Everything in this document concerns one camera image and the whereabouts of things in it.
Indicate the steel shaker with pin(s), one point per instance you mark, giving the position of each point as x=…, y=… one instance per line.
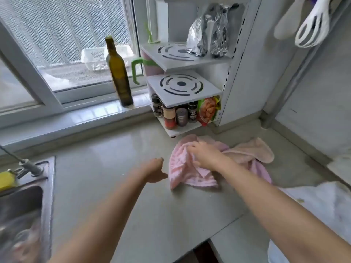
x=181, y=117

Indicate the pink muslin cloth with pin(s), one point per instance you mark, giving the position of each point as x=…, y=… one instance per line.
x=259, y=168

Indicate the person's left hand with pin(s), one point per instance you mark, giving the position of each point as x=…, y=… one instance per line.
x=152, y=171

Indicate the grey metal pipe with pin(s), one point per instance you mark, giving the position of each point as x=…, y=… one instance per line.
x=277, y=101

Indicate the white slotted utensil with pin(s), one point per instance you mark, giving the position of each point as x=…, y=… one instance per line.
x=319, y=6

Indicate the white plastic spoon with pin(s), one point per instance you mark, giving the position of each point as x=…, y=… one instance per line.
x=286, y=24

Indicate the yellow sponge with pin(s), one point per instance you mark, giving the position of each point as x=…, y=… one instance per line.
x=6, y=181

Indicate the white tiered shelf rack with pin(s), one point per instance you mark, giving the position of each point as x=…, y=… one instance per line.
x=211, y=88

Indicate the person's right hand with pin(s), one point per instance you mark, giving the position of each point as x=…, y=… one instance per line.
x=208, y=157

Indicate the white plastic basket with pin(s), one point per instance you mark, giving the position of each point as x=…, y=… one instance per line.
x=93, y=58

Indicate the red and green snack packet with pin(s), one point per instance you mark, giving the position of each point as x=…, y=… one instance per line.
x=208, y=110

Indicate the black-lidded spice jar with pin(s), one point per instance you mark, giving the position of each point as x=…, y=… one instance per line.
x=192, y=112
x=155, y=102
x=159, y=112

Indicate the dark green glass bottle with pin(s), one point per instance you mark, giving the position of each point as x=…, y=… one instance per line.
x=119, y=79

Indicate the person's left forearm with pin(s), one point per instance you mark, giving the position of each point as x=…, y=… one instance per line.
x=104, y=221

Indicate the light pink ribbed towel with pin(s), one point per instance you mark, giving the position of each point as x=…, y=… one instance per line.
x=183, y=172

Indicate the peach towel with white trim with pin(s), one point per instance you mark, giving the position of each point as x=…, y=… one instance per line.
x=255, y=150

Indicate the white window frame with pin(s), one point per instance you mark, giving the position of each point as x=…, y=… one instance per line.
x=35, y=78

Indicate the person's right forearm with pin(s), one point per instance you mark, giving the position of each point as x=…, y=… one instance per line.
x=274, y=213

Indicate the tan and red spice jar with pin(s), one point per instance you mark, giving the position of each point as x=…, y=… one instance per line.
x=170, y=117

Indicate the stainless steel sink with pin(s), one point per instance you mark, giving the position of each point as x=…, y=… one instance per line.
x=48, y=202

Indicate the white banana print cloth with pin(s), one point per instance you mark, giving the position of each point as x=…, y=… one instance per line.
x=323, y=205

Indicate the metal faucet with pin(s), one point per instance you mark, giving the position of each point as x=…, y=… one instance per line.
x=31, y=167

